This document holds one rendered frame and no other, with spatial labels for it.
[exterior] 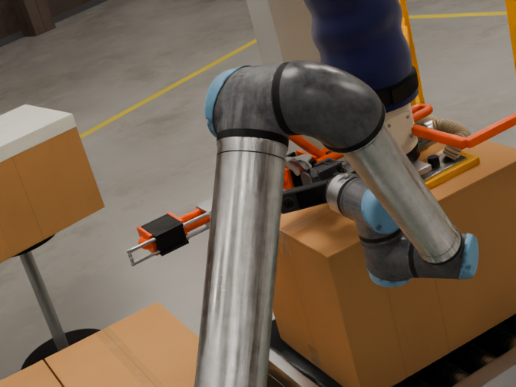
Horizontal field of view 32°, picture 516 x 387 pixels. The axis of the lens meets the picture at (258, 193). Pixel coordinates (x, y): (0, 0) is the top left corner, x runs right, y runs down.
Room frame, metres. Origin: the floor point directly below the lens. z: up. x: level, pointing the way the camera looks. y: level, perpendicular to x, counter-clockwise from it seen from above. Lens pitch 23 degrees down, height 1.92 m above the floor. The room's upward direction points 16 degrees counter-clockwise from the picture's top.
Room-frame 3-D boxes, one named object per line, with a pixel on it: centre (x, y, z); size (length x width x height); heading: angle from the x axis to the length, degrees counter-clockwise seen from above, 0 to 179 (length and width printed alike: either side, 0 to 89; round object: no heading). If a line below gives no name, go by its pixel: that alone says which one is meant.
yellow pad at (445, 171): (1.97, -0.36, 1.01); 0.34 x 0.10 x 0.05; 114
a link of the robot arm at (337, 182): (1.74, -0.18, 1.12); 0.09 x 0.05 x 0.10; 114
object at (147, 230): (1.81, 0.22, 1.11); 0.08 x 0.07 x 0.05; 114
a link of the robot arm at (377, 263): (1.65, -0.23, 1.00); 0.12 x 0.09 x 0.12; 55
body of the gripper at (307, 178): (1.82, -0.16, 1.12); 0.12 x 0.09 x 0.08; 24
